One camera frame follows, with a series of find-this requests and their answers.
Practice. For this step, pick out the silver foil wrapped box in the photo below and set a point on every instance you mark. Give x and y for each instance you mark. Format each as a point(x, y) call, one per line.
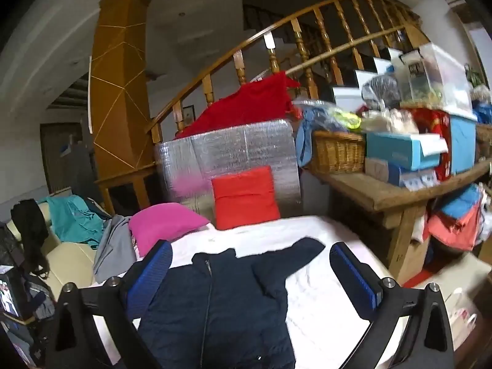
point(230, 146)

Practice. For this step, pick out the magenta pillow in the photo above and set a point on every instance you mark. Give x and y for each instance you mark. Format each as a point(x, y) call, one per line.
point(165, 223)

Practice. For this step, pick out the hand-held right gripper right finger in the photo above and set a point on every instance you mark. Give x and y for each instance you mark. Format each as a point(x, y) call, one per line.
point(355, 280)

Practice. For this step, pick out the navy blue jacket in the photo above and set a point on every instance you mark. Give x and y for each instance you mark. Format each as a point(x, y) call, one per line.
point(215, 307)

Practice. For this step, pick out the black garment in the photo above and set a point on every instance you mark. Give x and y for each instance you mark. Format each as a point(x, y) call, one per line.
point(29, 223)

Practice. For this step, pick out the white paper bag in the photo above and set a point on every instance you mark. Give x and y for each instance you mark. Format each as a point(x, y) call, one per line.
point(459, 315)

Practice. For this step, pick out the grey garment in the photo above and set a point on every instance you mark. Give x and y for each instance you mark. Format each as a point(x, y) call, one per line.
point(113, 250)

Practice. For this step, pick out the dark wooden door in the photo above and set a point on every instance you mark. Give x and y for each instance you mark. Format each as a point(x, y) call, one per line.
point(57, 153)

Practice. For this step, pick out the red cloth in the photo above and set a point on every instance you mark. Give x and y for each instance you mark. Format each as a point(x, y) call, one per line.
point(246, 107)

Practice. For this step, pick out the dark grey bagged knitwear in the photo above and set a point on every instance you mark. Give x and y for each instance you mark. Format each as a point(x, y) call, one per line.
point(380, 88)

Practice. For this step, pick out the coral cloth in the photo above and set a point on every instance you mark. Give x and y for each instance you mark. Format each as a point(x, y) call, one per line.
point(449, 230)

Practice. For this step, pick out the clear snack bag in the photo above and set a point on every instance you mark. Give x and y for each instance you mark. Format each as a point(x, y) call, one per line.
point(392, 121)

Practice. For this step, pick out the yellow green packet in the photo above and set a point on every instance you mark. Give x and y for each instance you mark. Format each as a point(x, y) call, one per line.
point(346, 119)

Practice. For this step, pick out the small framed picture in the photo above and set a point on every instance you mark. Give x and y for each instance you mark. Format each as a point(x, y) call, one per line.
point(188, 114)

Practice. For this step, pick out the brown cardboard box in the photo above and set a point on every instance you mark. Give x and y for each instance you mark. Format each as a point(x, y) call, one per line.
point(415, 257)

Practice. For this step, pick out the white pink fleece blanket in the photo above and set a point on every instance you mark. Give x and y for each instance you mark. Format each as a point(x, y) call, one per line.
point(326, 307)

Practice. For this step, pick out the wooden stair railing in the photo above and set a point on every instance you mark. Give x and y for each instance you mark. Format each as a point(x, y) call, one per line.
point(208, 84)

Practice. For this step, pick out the bright blue cloth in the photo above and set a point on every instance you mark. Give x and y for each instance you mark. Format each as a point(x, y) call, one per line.
point(461, 201)

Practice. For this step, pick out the wooden bench table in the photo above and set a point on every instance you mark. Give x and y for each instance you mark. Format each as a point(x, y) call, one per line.
point(369, 196)

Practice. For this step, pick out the wooden pillar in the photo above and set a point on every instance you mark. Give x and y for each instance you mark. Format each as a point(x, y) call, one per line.
point(115, 103)

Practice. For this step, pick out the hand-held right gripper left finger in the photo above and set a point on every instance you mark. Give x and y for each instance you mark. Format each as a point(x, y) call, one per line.
point(150, 273)

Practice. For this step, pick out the teal garment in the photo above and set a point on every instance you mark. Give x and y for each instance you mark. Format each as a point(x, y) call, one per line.
point(73, 219)

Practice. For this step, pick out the cream sofa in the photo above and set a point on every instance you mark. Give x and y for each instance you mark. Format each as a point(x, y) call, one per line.
point(73, 265)

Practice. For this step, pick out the wicker basket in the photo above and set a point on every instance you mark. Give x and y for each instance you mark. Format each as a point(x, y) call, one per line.
point(338, 153)

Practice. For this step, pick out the red pillow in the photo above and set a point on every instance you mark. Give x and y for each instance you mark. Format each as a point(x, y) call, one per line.
point(246, 196)

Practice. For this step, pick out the clear plastic container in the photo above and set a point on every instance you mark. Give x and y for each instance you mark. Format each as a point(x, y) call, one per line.
point(442, 73)

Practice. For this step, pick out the white blue flat box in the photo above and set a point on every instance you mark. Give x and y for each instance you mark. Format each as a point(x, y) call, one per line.
point(384, 173)

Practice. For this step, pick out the red gift box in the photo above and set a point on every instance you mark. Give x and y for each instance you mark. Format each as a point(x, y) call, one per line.
point(434, 119)

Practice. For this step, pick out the light blue cardboard box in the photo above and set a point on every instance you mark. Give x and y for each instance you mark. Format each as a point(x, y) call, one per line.
point(396, 150)

